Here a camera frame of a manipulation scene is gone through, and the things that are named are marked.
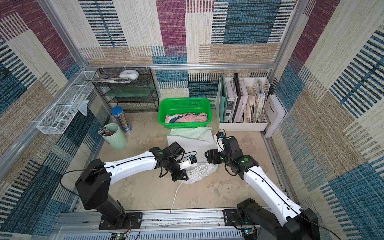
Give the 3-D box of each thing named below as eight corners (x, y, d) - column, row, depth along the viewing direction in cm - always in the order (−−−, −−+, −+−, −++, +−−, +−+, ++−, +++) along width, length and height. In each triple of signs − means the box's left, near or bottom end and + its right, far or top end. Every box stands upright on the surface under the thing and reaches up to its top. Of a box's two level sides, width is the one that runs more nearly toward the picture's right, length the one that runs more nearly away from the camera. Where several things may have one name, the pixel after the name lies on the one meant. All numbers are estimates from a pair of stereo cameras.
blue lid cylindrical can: (120, 133, 110) (108, 114, 94) (123, 125, 114) (112, 106, 99) (130, 133, 110) (120, 114, 94) (133, 125, 114) (123, 106, 99)
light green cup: (112, 150, 101) (101, 137, 89) (117, 136, 108) (108, 123, 96) (125, 150, 101) (116, 137, 89) (129, 136, 108) (121, 123, 96)
